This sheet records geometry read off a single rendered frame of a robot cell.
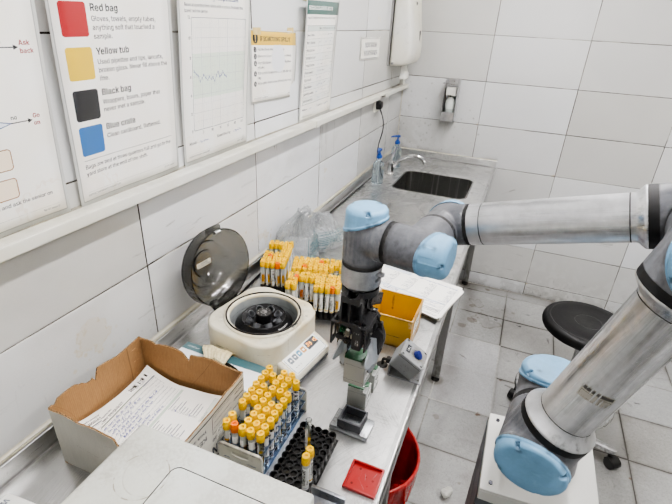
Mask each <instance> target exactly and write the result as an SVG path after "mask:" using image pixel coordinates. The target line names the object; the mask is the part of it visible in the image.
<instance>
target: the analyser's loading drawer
mask: <svg viewBox="0 0 672 504"><path fill-rule="evenodd" d="M311 494H312V495H313V496H314V504H345V502H346V497H344V496H341V495H339V494H336V493H334V492H332V491H329V490H327V489H324V488H322V487H319V486H317V485H314V484H312V486H311Z"/></svg>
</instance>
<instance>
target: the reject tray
mask: <svg viewBox="0 0 672 504"><path fill-rule="evenodd" d="M384 473H385V470H384V469H381V468H378V467H376V466H373V465H370V464H368V463H365V462H362V461H360V460H357V459H353V461H352V463H351V466H350V468H349V470H348V472H347V475H346V477H345V479H344V481H343V484H342V488H344V489H346V490H349V491H351V492H354V493H356V494H359V495H361V496H364V497H366V498H369V499H371V500H375V498H376V495H377V492H378V489H379V487H380V484H381V481H382V478H383V475H384Z"/></svg>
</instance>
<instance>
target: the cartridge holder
mask: <svg viewBox="0 0 672 504"><path fill-rule="evenodd" d="M374 425H375V421H373V420H370V419H368V412H366V411H364V410H361V409H358V408H355V407H353V406H350V405H347V404H346V405H345V407H344V408H343V409H341V408H339V409H338V410H337V412H336V414H335V415H334V417H333V419H332V420H331V422H330V423H329V428H332V429H334V430H337V431H339V432H342V433H344V434H347V435H349V436H352V437H354V438H357V439H359V440H362V441H364V442H367V440H368V438H369V436H370V434H371V431H372V429H373V427H374Z"/></svg>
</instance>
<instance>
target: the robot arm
mask: <svg viewBox="0 0 672 504"><path fill-rule="evenodd" d="M343 231H344V232H343V251H342V261H341V278H340V279H341V283H342V285H341V290H342V292H343V293H342V295H341V302H340V309H339V311H338V312H337V313H336V314H335V316H334V317H333V318H332V319H331V328H330V343H332V341H333V340H334V338H335V337H336V338H337V348H336V350H335V351H334V353H333V356H332V359H333V360H334V359H335V358H337V357H338V356H339V359H340V361H341V363H342V365H344V357H345V355H346V353H347V352H348V349H349V347H350V345H351V349H353V350H356V351H360V350H361V348H363V353H365V351H366V350H367V356H366V360H365V370H366V371H367V373H369V374H370V372H371V371H372V370H373V369H374V367H375V365H376V363H377V361H378V358H379V356H380V353H381V350H382V347H383V345H384V342H385V338H386V333H385V329H384V326H383V323H384V322H383V321H380V317H381V314H380V313H379V312H378V308H375V307H373V305H376V304H381V302H382V298H383V294H384V293H383V292H380V291H379V290H380V284H381V279H382V278H384V276H385V273H384V272H382V268H383V264H385V265H389V266H392V267H395V268H398V269H401V270H404V271H408V272H411V273H414V274H416V275H418V276H420V277H428V278H432V279H435V280H443V279H445V278H446V277H447V276H448V275H449V273H450V270H451V269H452V267H453V264H454V262H455V258H456V254H457V245H512V244H575V243H639V244H640V245H642V246H643V247H644V248H645V249H653V250H652V251H651V253H650V254H649V255H648V256H647V257H646V258H645V260H644V261H643V262H642V263H641V264H640V265H639V267H638V268H637V269H636V271H635V277H636V281H637V285H638V287H637V288H636V290H635V291H634V292H633V293H632V294H631V295H630V296H629V297H628V299H627V300H626V301H625V302H624V303H623V304H622V305H621V306H620V307H619V309H618V310H617V311H616V312H615V313H614V314H613V315H612V316H611V318H610V319H609V320H608V321H607V322H606V323H605V324H604V325H603V326H602V328H601V329H600V330H599V331H598V332H597V333H596V334H595V335H594V337H593V338H592V339H591V340H590V341H589V342H588V343H587V344H586V345H585V347H584V348H583V349H582V350H581V351H580V352H579V353H578V354H577V355H576V357H575V358H574V359H573V360H572V361H571V362H570V361H568V360H566V359H564V358H561V357H557V356H553V355H547V354H540V355H531V356H528V357H526V358H525V359H524V360H523V362H522V364H521V367H520V368H519V379H518V383H517V386H516V389H515V392H514V395H513V397H512V400H511V403H510V406H509V408H508V411H507V414H506V416H505V419H504V422H503V425H502V427H501V430H500V433H499V435H498V436H497V438H496V439H495V448H494V453H493V454H494V460H495V462H496V463H497V466H498V468H499V470H500V471H501V472H502V474H503V475H504V476H505V477H506V478H507V479H509V480H510V481H511V482H512V483H514V484H515V485H517V486H518V487H520V488H522V489H524V490H526V491H528V492H531V493H534V494H535V493H536V494H539V495H542V496H555V495H559V494H561V493H563V492H564V491H565V490H566V489H567V487H568V484H569V483H570V482H571V479H572V478H573V477H574V475H575V472H576V469H577V465H578V462H579V461H580V460H581V459H582V458H583V457H584V456H586V455H587V454H588V453H589V452H590V451H591V450H592V449H593V448H594V446H595V443H596V435H595V430H596V429H597V428H598V427H599V426H601V425H602V424H603V423H604V422H605V421H606V420H607V419H608V418H609V417H610V416H611V415H613V414H614V413H615V412H616V411H617V410H618V409H619V408H620V407H621V406H622V405H623V404H625V403H626V402H627V401H628V400H629V399H630V398H631V397H632V396H633V395H634V394H635V393H637V392H638V391H639V390H640V389H641V388H642V387H643V386H644V385H645V384H646V383H647V382H649V381H650V380H651V379H652V378H653V377H654V376H655V375H656V374H657V373H658V372H659V371H660V370H662V369H663V368H664V367H665V366H666V365H667V364H668V363H669V362H670V361H671V360H672V182H670V183H657V184H646V185H644V186H643V187H642V188H641V189H640V190H639V191H637V192H630V193H616V194H601V195H587V196H573V197H559V198H544V199H530V200H516V201H501V202H487V203H473V204H464V203H463V202H460V201H458V200H454V199H449V200H445V201H443V202H441V203H439V204H437V205H435V206H434V207H433V208H432V209H431V210H430V211H429V213H427V214H426V215H425V216H424V217H423V218H421V219H420V220H419V221H418V222H417V223H415V224H414V225H413V226H410V225H406V224H403V223H399V222H395V221H392V220H389V210H388V208H387V206H386V205H384V204H382V203H380V202H377V201H372V200H360V201H355V202H353V203H351V204H349V205H348V207H347V208H346V212H345V221H344V226H343ZM334 324H335V328H334V333H333V334H332V332H333V325H334ZM336 331H337V334H336Z"/></svg>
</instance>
